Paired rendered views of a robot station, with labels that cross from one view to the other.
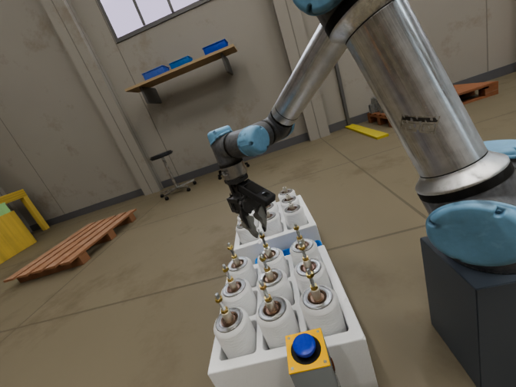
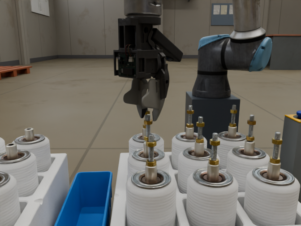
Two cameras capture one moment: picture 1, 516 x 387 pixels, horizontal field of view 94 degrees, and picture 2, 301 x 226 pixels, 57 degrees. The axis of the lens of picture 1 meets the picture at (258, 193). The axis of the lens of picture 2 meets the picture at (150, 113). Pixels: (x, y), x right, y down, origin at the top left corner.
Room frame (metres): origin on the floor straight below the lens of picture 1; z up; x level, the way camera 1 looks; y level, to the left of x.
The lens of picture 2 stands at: (0.83, 0.62, 0.50)
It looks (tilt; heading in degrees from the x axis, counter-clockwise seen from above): 14 degrees down; 259
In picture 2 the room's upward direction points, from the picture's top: straight up
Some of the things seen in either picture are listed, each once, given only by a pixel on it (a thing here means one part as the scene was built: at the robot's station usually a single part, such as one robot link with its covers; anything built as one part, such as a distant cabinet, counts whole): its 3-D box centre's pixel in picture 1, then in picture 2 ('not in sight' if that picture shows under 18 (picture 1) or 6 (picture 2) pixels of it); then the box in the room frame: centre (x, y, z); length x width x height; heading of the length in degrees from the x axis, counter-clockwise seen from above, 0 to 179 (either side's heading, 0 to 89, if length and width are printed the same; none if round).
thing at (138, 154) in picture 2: (269, 255); (148, 154); (0.73, 0.04, 0.25); 0.08 x 0.08 x 0.01
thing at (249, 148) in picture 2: (270, 305); (249, 147); (0.49, 0.07, 0.26); 0.02 x 0.02 x 0.03
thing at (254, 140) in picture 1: (250, 140); not in sight; (0.67, -0.03, 0.65); 0.11 x 0.11 x 0.08; 39
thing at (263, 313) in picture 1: (272, 308); (248, 152); (0.49, 0.07, 0.25); 0.08 x 0.08 x 0.01
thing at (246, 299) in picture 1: (244, 309); (210, 219); (0.62, 0.17, 0.16); 0.10 x 0.10 x 0.18
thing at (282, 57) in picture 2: not in sight; (274, 51); (-2.91, -4.91, 0.34); 1.26 x 0.67 x 0.67; 80
